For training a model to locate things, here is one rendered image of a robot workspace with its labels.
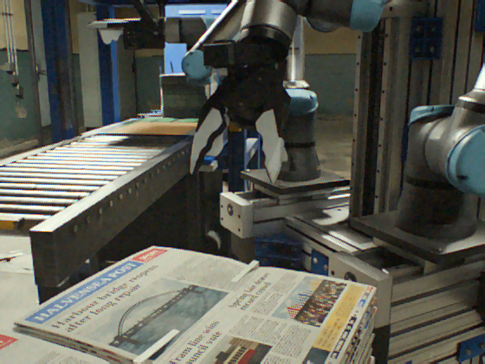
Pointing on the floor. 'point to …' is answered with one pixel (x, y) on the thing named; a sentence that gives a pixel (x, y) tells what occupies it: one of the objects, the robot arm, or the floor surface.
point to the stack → (197, 316)
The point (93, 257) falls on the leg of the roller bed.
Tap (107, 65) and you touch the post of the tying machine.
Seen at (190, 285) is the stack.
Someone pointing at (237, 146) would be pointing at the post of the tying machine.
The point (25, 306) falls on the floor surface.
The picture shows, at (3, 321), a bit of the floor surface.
